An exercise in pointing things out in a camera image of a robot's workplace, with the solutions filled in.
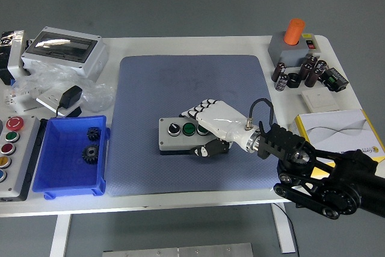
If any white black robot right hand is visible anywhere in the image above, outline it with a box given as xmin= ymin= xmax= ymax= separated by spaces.
xmin=179 ymin=98 xmax=256 ymax=158

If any grey three-button control box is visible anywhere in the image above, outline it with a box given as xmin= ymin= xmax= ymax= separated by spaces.
xmin=158 ymin=117 xmax=222 ymax=157

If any grey five-button control box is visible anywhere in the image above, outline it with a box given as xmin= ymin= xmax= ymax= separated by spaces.
xmin=0 ymin=115 xmax=46 ymax=202

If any grey-blue table mat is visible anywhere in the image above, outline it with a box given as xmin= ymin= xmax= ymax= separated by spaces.
xmin=105 ymin=54 xmax=287 ymax=197

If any silver printed capacitor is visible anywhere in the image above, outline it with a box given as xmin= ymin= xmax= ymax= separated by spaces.
xmin=276 ymin=73 xmax=288 ymax=92

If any dark brown capacitor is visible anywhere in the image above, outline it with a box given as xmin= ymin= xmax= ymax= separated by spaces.
xmin=314 ymin=60 xmax=328 ymax=75
xmin=298 ymin=61 xmax=313 ymax=82
xmin=304 ymin=67 xmax=322 ymax=88
xmin=303 ymin=54 xmax=319 ymax=68
xmin=271 ymin=61 xmax=286 ymax=83

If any orange cylinder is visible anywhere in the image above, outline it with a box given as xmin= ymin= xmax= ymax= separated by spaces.
xmin=284 ymin=18 xmax=306 ymax=46

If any white yellow cardboard box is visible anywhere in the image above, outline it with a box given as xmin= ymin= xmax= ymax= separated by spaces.
xmin=289 ymin=108 xmax=385 ymax=186

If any black module with green terminals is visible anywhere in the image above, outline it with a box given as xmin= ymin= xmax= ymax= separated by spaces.
xmin=318 ymin=67 xmax=350 ymax=92

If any white table leg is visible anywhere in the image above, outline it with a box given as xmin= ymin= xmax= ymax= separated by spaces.
xmin=270 ymin=202 xmax=297 ymax=254
xmin=49 ymin=214 xmax=72 ymax=257

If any clear plastic bag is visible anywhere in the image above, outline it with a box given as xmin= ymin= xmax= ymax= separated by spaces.
xmin=14 ymin=60 xmax=117 ymax=113

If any small black gear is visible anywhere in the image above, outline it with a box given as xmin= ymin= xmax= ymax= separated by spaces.
xmin=86 ymin=126 xmax=102 ymax=142

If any large black gear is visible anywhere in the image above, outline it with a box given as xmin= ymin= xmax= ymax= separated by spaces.
xmin=81 ymin=143 xmax=100 ymax=165

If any black power adapter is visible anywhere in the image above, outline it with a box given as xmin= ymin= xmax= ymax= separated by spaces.
xmin=55 ymin=85 xmax=84 ymax=118

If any blue plastic bin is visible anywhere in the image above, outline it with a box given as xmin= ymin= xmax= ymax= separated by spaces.
xmin=31 ymin=114 xmax=111 ymax=200

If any small white labelled packet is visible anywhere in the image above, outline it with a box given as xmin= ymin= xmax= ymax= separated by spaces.
xmin=3 ymin=87 xmax=34 ymax=112

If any silver black foil bag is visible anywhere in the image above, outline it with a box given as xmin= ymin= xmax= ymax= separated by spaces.
xmin=0 ymin=30 xmax=26 ymax=59

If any black ring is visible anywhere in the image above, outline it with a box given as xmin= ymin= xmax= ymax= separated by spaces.
xmin=286 ymin=72 xmax=300 ymax=88

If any grey switch box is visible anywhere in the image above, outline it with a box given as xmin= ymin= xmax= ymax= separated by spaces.
xmin=267 ymin=32 xmax=322 ymax=68

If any white switch panel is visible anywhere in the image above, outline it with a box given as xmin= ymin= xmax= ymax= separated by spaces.
xmin=300 ymin=89 xmax=340 ymax=113

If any black floor cable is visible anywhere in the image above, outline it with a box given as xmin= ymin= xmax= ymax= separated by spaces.
xmin=278 ymin=202 xmax=300 ymax=257

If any grey enclosure with clear lid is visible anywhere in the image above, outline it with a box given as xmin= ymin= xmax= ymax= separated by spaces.
xmin=20 ymin=26 xmax=109 ymax=82

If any white metal bracket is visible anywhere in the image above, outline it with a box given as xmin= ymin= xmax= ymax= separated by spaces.
xmin=7 ymin=37 xmax=31 ymax=79

